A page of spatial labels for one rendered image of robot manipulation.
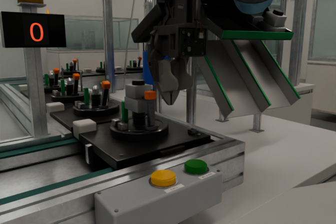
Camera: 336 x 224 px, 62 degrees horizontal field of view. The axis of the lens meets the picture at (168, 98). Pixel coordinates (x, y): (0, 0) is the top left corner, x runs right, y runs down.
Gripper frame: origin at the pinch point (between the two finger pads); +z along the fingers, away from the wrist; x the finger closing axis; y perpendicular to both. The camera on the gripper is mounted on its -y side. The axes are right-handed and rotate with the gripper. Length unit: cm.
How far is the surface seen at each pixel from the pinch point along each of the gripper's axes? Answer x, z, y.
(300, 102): 166, 33, -59
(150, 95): -0.5, 0.3, -5.6
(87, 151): -13.1, 11.7, -10.8
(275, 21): 40.7, -16.7, -3.7
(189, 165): -2.8, 9.9, 10.1
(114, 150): -9.8, 10.2, -4.5
